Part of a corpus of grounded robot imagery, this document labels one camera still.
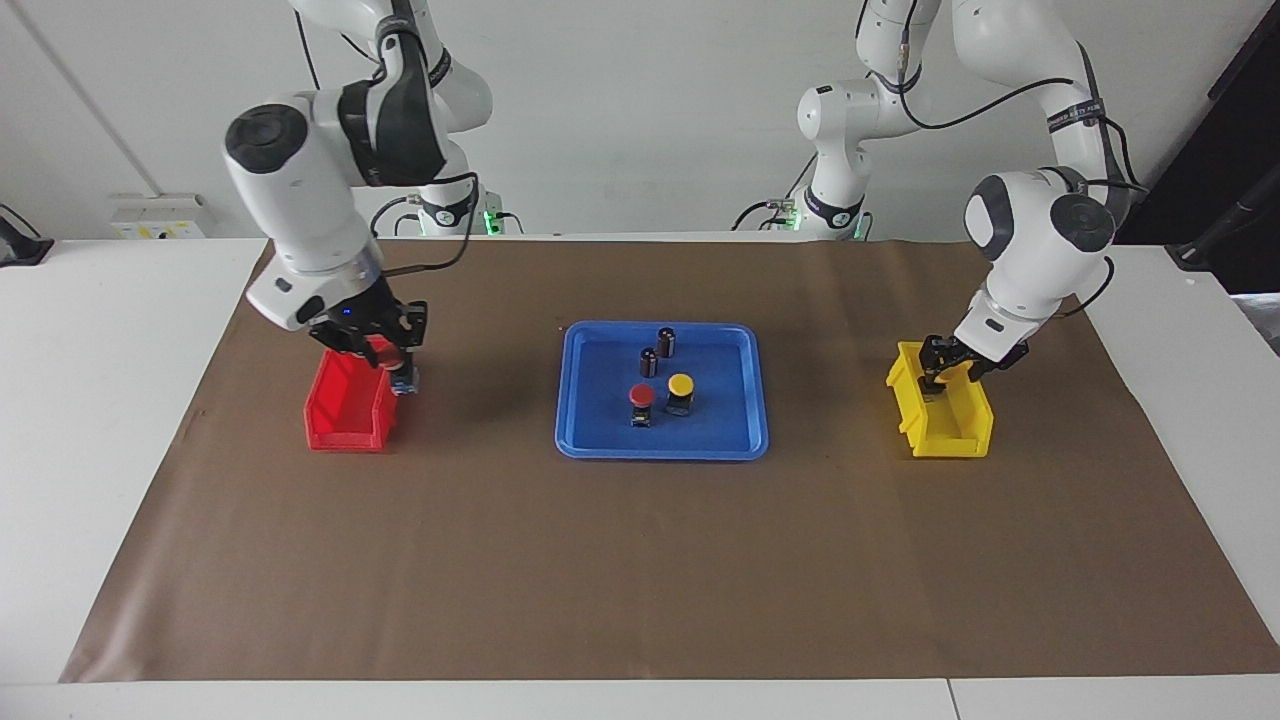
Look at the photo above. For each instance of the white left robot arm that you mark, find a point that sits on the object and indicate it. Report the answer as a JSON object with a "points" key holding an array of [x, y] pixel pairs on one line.
{"points": [[1030, 230]]}

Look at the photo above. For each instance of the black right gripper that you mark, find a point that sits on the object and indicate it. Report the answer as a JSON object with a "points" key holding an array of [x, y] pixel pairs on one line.
{"points": [[375, 315]]}

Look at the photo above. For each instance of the white wall outlet box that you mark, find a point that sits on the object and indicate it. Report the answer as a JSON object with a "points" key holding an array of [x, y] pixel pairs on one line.
{"points": [[160, 215]]}

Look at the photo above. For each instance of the black device at table edge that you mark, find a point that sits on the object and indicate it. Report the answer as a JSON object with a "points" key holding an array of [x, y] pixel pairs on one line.
{"points": [[20, 245]]}

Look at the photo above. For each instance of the yellow push button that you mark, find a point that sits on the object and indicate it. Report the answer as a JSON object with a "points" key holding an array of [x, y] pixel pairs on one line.
{"points": [[680, 385]]}

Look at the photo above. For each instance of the brown table mat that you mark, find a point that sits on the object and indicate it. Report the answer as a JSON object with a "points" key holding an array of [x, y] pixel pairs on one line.
{"points": [[640, 560]]}

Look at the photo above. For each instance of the black cylindrical capacitor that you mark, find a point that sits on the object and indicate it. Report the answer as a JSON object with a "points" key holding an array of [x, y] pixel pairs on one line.
{"points": [[649, 362], [666, 342]]}

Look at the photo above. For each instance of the yellow plastic bin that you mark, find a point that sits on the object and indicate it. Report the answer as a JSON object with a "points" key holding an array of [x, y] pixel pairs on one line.
{"points": [[960, 430]]}

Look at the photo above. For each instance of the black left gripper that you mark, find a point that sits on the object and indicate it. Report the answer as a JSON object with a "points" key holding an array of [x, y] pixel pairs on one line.
{"points": [[975, 352]]}

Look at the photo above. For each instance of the grey metal object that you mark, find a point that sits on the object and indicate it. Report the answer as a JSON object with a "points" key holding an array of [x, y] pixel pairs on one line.
{"points": [[1260, 320]]}

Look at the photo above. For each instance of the red push button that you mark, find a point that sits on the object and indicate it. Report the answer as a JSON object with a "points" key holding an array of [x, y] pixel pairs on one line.
{"points": [[641, 395], [390, 352]]}

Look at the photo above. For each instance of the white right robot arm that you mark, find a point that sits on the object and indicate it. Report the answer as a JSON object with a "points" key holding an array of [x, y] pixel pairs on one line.
{"points": [[300, 190]]}

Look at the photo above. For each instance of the black tripod pole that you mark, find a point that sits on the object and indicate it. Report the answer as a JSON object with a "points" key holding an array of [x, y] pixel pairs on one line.
{"points": [[1225, 230]]}

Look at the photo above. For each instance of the red plastic bin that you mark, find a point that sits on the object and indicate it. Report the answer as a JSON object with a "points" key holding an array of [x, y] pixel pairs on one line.
{"points": [[340, 420]]}

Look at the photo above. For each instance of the green lit base connector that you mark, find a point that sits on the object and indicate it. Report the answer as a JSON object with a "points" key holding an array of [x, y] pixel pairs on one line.
{"points": [[785, 215], [492, 220]]}

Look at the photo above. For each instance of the blue plastic tray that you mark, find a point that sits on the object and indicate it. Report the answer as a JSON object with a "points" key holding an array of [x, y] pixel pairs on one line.
{"points": [[720, 430]]}

